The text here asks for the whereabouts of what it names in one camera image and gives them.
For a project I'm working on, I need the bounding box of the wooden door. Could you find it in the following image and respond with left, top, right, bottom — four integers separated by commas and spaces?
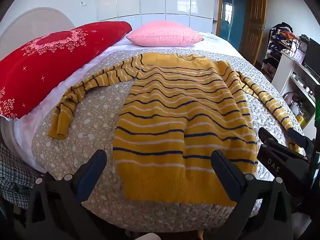
240, 0, 268, 65

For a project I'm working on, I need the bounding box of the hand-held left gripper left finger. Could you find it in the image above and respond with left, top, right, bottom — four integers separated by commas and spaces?
25, 149, 108, 240

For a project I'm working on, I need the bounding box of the yellow striped knit sweater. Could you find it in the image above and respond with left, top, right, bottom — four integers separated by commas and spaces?
48, 52, 304, 207

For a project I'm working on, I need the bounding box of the black television screen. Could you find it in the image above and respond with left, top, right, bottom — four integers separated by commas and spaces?
302, 37, 320, 74

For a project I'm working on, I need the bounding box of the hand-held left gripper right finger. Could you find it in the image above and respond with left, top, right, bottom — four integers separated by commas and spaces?
211, 149, 294, 240

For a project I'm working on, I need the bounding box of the beige heart-patterned bedspread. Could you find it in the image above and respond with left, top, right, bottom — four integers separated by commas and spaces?
32, 47, 307, 233

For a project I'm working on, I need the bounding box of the dark ornate table clock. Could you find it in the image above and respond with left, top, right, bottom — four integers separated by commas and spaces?
299, 34, 310, 55

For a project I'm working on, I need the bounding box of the shoe rack with clothes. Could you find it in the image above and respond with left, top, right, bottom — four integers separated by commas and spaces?
261, 22, 299, 80

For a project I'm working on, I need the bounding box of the grey checkered cloth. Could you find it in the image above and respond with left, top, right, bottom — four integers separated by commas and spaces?
0, 142, 38, 209

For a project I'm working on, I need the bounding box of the white shelf desk unit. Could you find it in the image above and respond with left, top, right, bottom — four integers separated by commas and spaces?
271, 50, 320, 140

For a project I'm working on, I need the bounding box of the white rounded headboard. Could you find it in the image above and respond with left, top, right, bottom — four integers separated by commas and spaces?
0, 7, 75, 60

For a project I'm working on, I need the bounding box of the red floral pillow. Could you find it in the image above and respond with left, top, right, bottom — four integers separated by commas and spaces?
0, 21, 132, 119

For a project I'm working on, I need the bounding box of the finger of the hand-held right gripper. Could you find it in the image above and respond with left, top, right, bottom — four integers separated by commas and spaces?
257, 127, 312, 193
287, 128, 315, 151

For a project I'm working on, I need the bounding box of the teal glass door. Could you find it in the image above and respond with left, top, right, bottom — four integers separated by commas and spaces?
219, 0, 248, 52

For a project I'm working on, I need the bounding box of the pink pillow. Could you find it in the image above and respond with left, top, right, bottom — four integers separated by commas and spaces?
126, 20, 205, 47

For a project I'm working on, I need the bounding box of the yellow container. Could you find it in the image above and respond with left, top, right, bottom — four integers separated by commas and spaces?
297, 114, 308, 128

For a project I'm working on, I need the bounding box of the white bed sheet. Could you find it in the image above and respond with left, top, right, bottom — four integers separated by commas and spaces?
0, 30, 253, 174

